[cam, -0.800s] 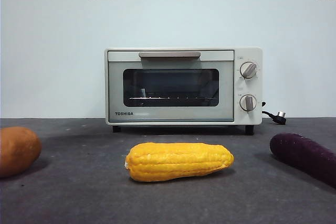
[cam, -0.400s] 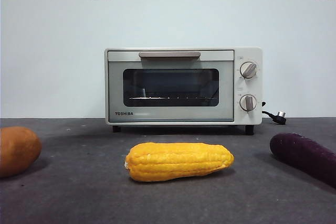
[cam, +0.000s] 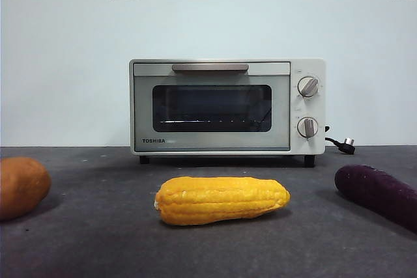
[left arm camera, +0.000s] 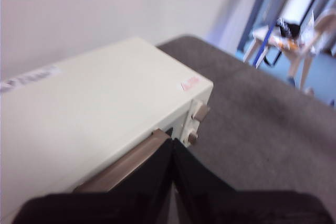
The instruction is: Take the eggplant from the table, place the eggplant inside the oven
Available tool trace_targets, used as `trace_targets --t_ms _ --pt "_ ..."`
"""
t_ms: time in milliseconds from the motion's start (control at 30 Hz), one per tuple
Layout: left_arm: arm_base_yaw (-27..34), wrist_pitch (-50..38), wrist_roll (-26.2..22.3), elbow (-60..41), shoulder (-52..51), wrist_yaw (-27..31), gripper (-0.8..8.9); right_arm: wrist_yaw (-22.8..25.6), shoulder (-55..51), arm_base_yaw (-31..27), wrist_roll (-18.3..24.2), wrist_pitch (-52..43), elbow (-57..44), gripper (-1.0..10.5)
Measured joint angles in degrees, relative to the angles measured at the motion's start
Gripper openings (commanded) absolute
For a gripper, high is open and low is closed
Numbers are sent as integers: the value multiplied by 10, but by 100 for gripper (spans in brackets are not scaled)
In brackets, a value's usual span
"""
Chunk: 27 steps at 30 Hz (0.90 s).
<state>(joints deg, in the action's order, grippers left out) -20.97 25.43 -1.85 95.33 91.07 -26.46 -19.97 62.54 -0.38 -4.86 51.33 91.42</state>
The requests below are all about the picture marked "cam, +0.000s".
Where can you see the white toaster oven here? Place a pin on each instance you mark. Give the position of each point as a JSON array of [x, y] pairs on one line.
[[311, 107]]

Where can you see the oven door with glass window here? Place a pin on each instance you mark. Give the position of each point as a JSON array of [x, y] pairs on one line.
[[211, 142]]

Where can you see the beige oven knob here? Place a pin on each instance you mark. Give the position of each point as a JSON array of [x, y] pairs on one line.
[[307, 127], [308, 87]]

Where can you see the yellow corn cob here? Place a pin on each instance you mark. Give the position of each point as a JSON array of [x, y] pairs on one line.
[[221, 200]]

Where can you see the purple eggplant with green stem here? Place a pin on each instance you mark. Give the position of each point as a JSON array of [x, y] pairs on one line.
[[374, 190]]

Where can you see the orange sweet potato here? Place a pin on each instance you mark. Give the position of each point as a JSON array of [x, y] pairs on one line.
[[23, 188]]

